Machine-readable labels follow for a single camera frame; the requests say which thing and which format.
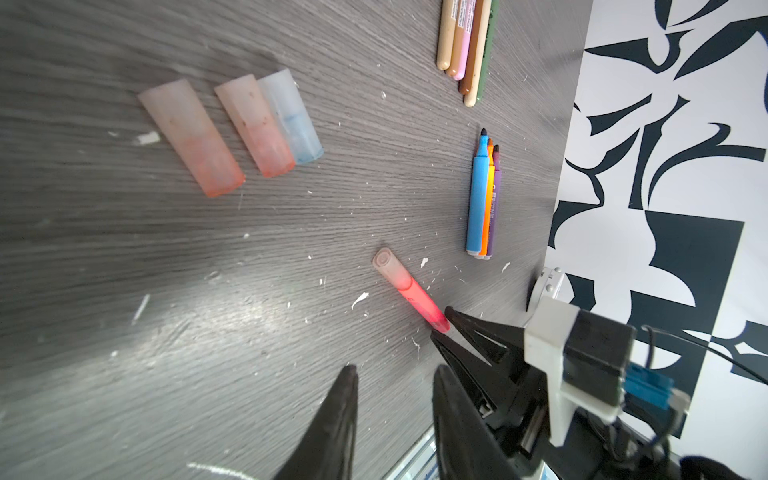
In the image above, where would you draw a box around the pink pen tan cap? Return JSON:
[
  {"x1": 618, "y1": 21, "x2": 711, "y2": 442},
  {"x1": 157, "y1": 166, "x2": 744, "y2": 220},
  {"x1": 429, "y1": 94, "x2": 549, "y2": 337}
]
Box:
[{"x1": 453, "y1": 0, "x2": 476, "y2": 81}]

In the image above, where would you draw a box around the green pen pink cap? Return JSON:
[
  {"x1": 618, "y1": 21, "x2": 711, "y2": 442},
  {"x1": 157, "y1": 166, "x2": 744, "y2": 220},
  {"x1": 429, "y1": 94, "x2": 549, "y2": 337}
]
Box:
[{"x1": 477, "y1": 0, "x2": 500, "y2": 102}]

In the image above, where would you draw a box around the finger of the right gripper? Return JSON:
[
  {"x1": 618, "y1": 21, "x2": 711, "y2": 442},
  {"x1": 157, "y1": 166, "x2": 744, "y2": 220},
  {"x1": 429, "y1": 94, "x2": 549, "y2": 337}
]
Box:
[
  {"x1": 431, "y1": 330, "x2": 516, "y2": 420},
  {"x1": 444, "y1": 306, "x2": 524, "y2": 366}
]

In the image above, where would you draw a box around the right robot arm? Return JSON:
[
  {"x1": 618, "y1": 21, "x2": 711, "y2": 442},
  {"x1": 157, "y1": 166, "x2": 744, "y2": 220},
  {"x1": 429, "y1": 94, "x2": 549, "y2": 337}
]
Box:
[{"x1": 431, "y1": 301, "x2": 734, "y2": 479}]

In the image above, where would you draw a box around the cream pen purple cap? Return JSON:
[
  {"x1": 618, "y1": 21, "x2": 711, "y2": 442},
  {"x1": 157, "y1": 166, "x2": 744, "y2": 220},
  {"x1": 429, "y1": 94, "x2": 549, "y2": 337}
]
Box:
[{"x1": 463, "y1": 0, "x2": 492, "y2": 107}]

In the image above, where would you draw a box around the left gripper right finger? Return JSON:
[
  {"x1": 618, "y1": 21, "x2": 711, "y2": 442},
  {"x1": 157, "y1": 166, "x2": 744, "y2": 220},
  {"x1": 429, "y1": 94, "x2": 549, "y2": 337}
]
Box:
[{"x1": 432, "y1": 365, "x2": 520, "y2": 479}]

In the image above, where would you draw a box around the orange highlighter marker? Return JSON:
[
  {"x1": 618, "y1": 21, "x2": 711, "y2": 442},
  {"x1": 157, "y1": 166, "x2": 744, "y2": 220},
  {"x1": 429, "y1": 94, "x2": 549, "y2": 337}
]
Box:
[{"x1": 478, "y1": 138, "x2": 495, "y2": 259}]

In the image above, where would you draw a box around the beige fountain pen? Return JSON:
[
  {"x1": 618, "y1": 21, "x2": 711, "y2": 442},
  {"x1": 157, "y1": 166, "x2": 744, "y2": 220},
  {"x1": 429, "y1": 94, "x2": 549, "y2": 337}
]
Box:
[{"x1": 436, "y1": 0, "x2": 458, "y2": 71}]

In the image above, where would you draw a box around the purple highlighter marker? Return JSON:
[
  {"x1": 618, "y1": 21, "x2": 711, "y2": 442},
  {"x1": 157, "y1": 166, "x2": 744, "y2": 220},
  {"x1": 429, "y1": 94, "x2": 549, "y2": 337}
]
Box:
[{"x1": 485, "y1": 144, "x2": 502, "y2": 259}]

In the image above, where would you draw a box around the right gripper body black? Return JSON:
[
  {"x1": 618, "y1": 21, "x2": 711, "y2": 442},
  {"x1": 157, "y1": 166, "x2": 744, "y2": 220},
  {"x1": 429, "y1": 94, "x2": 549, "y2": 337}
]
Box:
[{"x1": 485, "y1": 366, "x2": 606, "y2": 479}]

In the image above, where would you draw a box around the blue highlighter marker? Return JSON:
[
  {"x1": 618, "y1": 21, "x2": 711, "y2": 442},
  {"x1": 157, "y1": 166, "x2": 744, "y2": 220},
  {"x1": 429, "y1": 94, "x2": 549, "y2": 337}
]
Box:
[{"x1": 466, "y1": 128, "x2": 489, "y2": 256}]

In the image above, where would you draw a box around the white alarm clock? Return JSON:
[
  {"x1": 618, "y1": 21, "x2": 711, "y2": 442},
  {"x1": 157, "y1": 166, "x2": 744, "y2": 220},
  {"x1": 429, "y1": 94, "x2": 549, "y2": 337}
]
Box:
[{"x1": 526, "y1": 267, "x2": 565, "y2": 313}]

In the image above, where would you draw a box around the clear blue marker cap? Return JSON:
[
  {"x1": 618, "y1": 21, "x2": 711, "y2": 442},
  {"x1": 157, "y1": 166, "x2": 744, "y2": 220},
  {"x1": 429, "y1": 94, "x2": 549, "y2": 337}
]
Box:
[{"x1": 257, "y1": 69, "x2": 324, "y2": 165}]

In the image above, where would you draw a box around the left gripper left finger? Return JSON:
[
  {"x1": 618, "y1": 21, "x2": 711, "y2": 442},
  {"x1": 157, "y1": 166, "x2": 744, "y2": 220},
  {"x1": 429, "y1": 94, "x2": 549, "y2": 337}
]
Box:
[{"x1": 274, "y1": 365, "x2": 359, "y2": 480}]

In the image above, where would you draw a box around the clear orange marker cap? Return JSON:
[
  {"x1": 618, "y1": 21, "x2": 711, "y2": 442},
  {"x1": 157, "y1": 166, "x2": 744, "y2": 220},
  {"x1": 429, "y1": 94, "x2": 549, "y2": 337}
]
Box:
[{"x1": 214, "y1": 74, "x2": 296, "y2": 178}]

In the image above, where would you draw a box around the pink highlighter marker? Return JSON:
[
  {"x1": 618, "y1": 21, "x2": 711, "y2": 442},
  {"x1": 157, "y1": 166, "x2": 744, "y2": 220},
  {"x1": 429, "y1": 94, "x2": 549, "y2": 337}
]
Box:
[{"x1": 372, "y1": 247, "x2": 450, "y2": 333}]

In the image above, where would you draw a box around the clear purple marker cap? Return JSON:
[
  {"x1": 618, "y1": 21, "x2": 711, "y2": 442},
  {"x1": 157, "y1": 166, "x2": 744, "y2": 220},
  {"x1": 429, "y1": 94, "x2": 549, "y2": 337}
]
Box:
[{"x1": 138, "y1": 79, "x2": 245, "y2": 197}]

